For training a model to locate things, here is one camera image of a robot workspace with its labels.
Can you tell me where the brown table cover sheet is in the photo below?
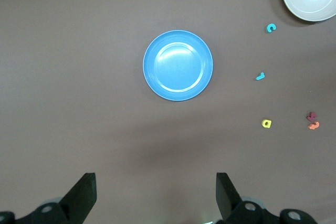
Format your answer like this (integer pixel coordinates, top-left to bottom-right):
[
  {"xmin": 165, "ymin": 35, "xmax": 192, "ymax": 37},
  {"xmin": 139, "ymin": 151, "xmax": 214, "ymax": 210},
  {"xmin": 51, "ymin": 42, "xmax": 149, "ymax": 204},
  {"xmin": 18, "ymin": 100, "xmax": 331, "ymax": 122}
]
[{"xmin": 0, "ymin": 0, "xmax": 336, "ymax": 224}]

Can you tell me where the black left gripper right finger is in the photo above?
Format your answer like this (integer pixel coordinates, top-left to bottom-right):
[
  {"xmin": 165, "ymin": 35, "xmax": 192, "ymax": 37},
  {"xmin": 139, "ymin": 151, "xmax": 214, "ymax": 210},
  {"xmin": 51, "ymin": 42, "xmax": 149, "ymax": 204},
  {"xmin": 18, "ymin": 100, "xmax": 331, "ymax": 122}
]
[{"xmin": 215, "ymin": 172, "xmax": 320, "ymax": 224}]

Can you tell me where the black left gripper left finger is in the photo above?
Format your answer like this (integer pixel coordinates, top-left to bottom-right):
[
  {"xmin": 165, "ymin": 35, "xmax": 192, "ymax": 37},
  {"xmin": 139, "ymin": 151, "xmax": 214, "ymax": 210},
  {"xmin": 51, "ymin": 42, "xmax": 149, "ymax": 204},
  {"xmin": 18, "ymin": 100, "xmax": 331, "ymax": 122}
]
[{"xmin": 0, "ymin": 172, "xmax": 97, "ymax": 224}]

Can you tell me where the blue plastic plate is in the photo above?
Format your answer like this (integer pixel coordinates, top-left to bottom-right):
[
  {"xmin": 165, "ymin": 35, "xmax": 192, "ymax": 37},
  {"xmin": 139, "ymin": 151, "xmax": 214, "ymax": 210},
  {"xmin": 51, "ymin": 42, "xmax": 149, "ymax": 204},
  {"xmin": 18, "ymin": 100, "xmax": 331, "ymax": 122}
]
[{"xmin": 142, "ymin": 29, "xmax": 214, "ymax": 102}]

